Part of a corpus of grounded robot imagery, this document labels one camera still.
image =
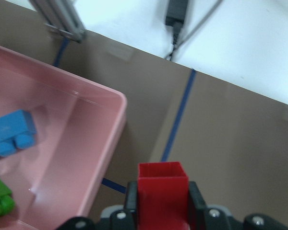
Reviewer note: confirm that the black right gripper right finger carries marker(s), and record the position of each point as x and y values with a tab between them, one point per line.
196	207

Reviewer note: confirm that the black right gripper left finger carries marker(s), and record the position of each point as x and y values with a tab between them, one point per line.
130	203

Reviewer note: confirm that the red toy block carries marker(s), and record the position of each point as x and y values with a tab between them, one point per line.
162	201

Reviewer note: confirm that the green toy block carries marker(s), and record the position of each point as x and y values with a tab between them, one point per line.
7	203

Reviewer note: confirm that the blue toy block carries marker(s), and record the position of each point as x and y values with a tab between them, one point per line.
17	132

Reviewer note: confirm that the pink plastic box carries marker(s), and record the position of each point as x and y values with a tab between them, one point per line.
78	122

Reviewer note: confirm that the black power adapter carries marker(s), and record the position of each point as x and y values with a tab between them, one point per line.
176	12

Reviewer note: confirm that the aluminium frame post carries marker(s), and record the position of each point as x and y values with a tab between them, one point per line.
61	17

